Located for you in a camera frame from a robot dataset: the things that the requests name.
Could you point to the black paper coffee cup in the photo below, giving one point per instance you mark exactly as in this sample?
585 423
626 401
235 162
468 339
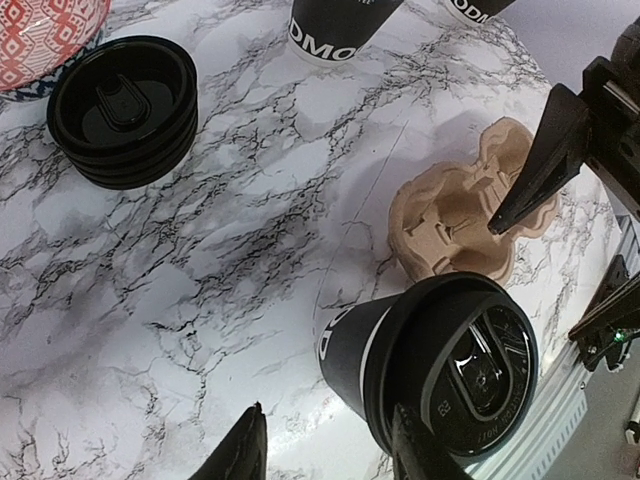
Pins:
353 352

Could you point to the brown cardboard cup carrier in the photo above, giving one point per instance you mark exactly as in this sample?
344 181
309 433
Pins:
438 221

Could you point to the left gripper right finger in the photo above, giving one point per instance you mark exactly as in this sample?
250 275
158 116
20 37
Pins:
415 452

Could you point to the black cup holding straws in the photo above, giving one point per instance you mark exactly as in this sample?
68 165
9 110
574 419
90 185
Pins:
330 32

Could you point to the black coffee cup lid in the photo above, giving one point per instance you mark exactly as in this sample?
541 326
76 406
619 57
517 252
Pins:
461 353

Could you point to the stack of paper cups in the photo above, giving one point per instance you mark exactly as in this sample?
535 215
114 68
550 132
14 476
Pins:
476 12

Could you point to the stack of black lids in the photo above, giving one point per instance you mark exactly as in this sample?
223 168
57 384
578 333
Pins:
126 114

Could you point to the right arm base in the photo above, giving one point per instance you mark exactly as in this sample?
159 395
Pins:
611 322

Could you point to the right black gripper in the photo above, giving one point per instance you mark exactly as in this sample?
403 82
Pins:
610 87

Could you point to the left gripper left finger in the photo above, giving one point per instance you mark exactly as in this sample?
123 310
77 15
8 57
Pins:
242 453

